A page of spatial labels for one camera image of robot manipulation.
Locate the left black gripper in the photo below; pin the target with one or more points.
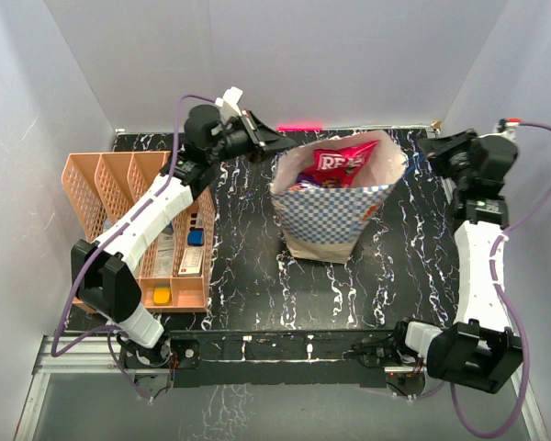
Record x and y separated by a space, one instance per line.
260 136

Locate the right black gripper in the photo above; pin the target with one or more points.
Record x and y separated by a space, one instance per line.
441 148

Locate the pink chips bag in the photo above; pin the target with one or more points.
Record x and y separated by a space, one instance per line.
334 168

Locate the blue checkered paper bag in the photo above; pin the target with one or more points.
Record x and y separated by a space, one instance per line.
325 224

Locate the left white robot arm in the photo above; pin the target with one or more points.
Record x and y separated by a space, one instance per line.
103 269

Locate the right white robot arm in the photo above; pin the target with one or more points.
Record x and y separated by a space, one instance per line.
480 349

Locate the purple candy bag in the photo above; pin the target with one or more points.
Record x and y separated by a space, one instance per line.
304 185

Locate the pink tape strip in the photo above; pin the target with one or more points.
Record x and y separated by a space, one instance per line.
299 127

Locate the blue small block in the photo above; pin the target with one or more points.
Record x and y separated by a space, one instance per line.
195 238

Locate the red white box in organizer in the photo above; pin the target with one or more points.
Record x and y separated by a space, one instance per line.
192 262

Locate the orange plastic desk organizer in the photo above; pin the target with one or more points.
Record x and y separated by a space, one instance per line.
102 187

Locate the yellow sponge block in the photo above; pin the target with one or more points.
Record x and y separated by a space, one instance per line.
162 296

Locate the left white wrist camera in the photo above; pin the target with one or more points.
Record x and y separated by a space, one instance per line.
228 103

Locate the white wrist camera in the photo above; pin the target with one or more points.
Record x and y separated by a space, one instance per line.
506 129
228 103

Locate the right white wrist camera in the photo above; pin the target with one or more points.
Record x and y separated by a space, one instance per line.
506 129

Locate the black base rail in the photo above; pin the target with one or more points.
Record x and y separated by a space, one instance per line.
191 359

